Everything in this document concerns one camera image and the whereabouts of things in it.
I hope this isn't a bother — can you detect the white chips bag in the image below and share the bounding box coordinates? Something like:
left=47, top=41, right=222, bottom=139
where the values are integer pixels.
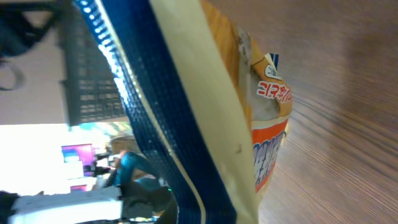
left=75, top=0, right=292, bottom=224

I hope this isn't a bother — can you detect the dark grey plastic basket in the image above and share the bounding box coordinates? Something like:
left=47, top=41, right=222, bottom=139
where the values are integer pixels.
left=58, top=1, right=125, bottom=126

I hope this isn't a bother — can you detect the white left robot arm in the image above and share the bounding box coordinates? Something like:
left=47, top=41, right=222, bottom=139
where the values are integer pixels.
left=1, top=151, right=177, bottom=223

